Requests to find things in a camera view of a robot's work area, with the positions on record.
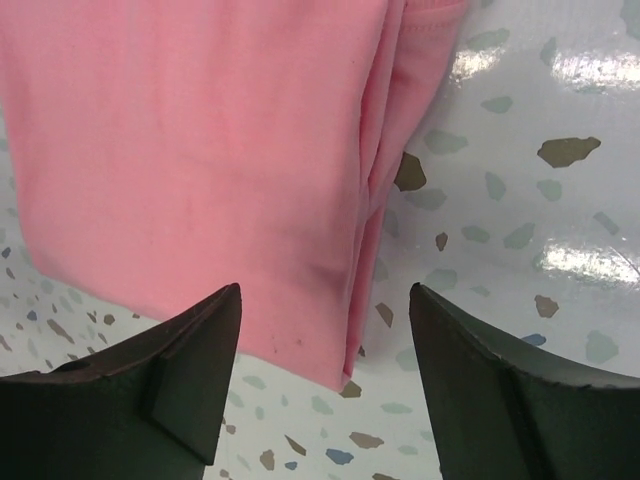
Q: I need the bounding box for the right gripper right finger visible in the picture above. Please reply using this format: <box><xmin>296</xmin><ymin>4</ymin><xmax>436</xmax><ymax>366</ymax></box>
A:
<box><xmin>409</xmin><ymin>283</ymin><xmax>639</xmax><ymax>480</ymax></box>

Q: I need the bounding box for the pink t shirt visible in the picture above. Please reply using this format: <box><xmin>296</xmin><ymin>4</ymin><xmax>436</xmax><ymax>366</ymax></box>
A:
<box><xmin>1</xmin><ymin>1</ymin><xmax>467</xmax><ymax>391</ymax></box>

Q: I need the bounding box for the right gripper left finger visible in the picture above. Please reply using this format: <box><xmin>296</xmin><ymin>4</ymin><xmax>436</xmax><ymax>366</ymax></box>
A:
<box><xmin>1</xmin><ymin>284</ymin><xmax>242</xmax><ymax>479</ymax></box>

